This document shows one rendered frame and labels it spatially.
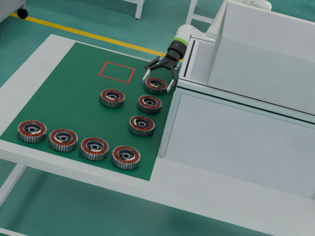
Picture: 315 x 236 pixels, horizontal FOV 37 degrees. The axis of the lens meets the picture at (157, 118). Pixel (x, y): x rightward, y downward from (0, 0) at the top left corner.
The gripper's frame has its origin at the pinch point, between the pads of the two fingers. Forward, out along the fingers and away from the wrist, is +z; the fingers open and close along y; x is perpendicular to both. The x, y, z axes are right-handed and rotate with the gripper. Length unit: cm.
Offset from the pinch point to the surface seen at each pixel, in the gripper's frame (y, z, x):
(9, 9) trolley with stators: 185, -69, -109
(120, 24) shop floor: 121, -136, -170
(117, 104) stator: 6.1, 24.8, 14.2
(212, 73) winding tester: -35, 16, 55
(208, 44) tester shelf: -22.0, -10.7, 33.2
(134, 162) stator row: -20, 52, 32
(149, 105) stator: -6.4, 17.3, 11.4
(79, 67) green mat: 38.6, 9.9, 3.1
